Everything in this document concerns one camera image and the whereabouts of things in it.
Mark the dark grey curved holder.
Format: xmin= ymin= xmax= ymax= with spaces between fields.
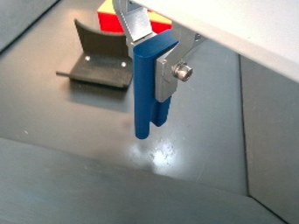
xmin=56 ymin=19 xmax=132 ymax=89

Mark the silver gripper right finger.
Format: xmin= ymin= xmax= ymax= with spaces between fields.
xmin=154 ymin=22 xmax=205 ymax=102

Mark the red shape-sorting board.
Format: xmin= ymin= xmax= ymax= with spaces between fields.
xmin=97 ymin=0 xmax=172 ymax=34

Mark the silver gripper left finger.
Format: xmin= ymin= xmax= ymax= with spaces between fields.
xmin=112 ymin=0 xmax=156 ymax=56

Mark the blue square-circle peg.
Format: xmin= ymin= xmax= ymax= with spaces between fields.
xmin=133 ymin=30 xmax=177 ymax=139

